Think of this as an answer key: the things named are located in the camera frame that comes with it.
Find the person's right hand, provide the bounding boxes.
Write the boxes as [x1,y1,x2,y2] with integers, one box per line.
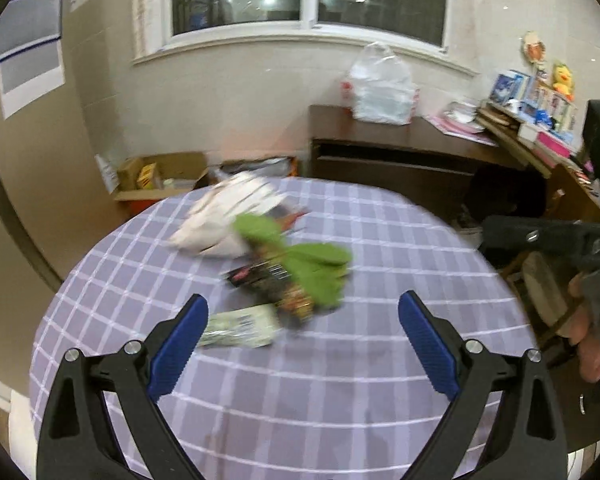
[568,273,600,384]

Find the wooden desk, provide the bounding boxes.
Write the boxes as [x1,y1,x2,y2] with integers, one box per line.
[477,102,600,222]

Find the wooden chair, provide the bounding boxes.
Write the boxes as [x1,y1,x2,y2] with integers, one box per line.
[498,252,578,350]

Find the dark wooden cabinet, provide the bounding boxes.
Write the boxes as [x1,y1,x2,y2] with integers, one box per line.
[309,105,547,223]

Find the row of books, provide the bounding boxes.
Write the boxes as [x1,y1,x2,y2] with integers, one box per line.
[488,70,577,132]

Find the yellow duck toy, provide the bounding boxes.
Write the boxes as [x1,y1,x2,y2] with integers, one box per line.
[553,62,574,102]

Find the pink papers on cabinet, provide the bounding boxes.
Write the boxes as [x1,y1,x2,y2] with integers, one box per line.
[424,114,498,146]

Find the pale green wrapper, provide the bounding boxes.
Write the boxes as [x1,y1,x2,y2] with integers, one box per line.
[198,304,280,349]

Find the purple checked tablecloth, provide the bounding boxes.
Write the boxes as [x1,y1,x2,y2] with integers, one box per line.
[29,179,535,479]

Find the dark foil snack wrapper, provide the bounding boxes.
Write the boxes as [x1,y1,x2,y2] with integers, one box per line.
[225,261,314,328]

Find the crumpled white paper bag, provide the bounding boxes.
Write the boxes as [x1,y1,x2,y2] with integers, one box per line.
[169,171,304,258]

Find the white plastic bag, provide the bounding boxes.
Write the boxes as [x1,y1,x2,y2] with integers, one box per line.
[340,42,419,126]

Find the cardboard box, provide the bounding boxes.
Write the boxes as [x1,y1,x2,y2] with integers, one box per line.
[114,152,209,202]

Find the green leaf plush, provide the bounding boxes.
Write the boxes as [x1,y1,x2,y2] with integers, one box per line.
[233,214,353,313]

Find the window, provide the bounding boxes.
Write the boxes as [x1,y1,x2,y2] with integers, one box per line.
[132,0,478,77]

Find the wall poster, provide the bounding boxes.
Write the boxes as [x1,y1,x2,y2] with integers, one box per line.
[0,0,66,118]

